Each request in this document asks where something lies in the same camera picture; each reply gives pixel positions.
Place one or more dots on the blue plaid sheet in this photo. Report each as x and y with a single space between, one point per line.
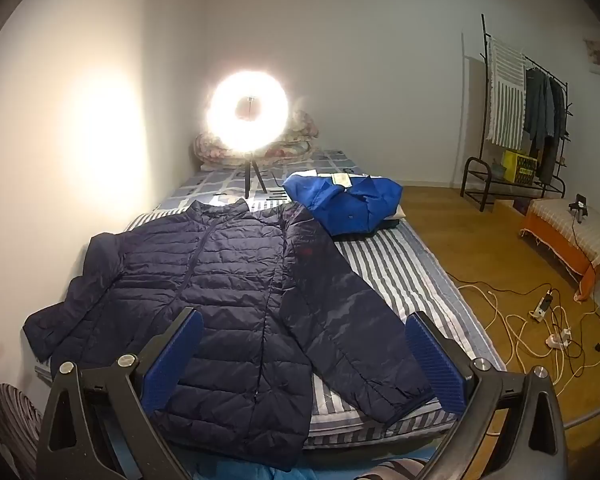
211 182

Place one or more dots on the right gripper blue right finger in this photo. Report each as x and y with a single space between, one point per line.
446 366

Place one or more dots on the orange covered low table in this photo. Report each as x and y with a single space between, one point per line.
576 244

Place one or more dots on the navy puffer jacket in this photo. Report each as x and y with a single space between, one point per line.
220 304

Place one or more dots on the floral rolled quilt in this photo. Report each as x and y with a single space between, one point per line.
296 143

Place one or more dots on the striped bed mattress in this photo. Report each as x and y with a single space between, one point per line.
405 279

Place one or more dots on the ring light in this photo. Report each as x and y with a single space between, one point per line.
248 110

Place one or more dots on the dark hanging clothes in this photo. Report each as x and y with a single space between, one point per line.
545 121

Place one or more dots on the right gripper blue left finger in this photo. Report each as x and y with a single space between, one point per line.
164 359

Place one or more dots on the black clothes rack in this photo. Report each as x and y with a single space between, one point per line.
483 174

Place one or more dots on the striped hanging towel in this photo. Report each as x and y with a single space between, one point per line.
507 95

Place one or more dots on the yellow crate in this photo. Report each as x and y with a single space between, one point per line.
518 168

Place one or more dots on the blue folded shirt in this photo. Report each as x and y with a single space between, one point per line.
346 204

